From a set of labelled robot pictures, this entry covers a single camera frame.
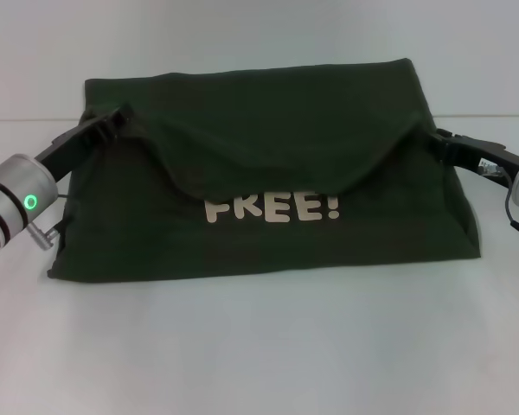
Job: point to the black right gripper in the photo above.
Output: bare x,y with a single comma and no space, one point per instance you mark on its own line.
484,155

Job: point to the dark green shirt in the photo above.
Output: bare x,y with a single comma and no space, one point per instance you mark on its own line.
285,129

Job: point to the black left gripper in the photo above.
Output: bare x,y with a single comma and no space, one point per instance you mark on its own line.
69,149

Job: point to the right gripper silver connector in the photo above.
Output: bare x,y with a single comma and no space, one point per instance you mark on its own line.
493,168

